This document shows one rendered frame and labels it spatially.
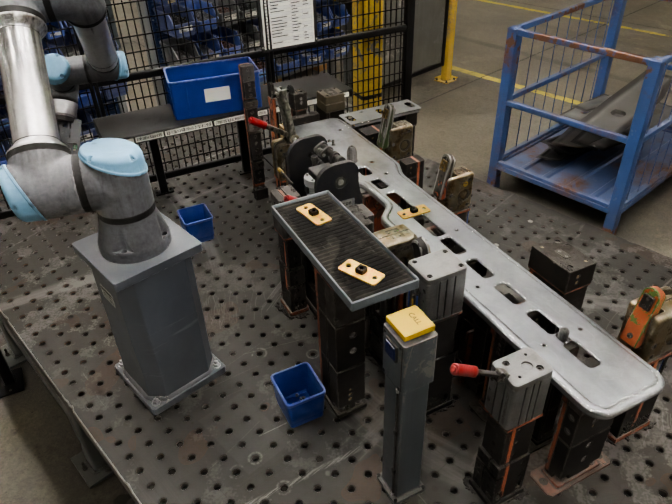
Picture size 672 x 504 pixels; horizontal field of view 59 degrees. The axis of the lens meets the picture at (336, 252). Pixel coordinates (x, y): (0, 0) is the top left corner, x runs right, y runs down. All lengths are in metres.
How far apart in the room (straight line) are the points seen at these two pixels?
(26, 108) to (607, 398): 1.20
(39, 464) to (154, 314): 1.23
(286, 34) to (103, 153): 1.26
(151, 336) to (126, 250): 0.21
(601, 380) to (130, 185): 0.95
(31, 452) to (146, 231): 1.42
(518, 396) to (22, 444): 1.94
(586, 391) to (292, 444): 0.64
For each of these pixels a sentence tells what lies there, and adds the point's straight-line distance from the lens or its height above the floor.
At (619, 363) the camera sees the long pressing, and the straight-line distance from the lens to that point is 1.24.
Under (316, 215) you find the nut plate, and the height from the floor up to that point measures 1.16.
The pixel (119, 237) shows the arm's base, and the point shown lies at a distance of 1.29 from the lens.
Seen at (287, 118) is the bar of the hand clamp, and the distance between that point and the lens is 1.80.
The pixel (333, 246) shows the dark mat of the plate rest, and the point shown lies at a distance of 1.16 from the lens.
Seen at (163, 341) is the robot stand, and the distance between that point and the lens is 1.42.
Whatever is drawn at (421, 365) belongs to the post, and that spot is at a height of 1.08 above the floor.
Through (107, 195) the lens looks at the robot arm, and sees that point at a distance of 1.24.
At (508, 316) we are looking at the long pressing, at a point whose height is 1.00.
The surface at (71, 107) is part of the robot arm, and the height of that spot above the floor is 1.20.
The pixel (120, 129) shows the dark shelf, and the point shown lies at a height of 1.03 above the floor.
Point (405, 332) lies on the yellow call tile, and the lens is 0.98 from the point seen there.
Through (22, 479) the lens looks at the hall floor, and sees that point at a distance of 2.48.
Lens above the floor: 1.83
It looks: 36 degrees down
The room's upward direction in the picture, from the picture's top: 2 degrees counter-clockwise
